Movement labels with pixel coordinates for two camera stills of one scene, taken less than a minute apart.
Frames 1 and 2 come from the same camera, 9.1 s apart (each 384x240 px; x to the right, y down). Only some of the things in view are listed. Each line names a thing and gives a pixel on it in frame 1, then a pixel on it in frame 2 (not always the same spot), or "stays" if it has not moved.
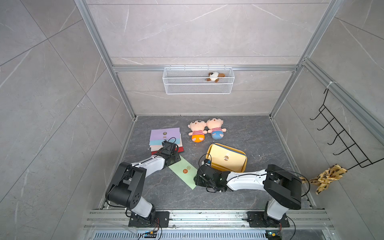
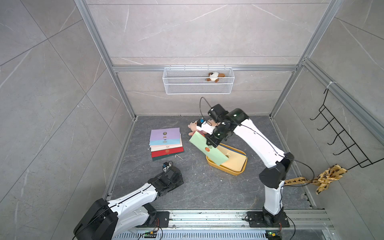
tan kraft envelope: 226,158 stays
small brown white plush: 214,74 stays
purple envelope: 165,134 stays
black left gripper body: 175,157 → 179,181
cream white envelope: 155,148 stays
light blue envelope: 159,142 stays
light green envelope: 186,170 → 200,141
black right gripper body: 200,182 → 216,136
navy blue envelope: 229,149 stays
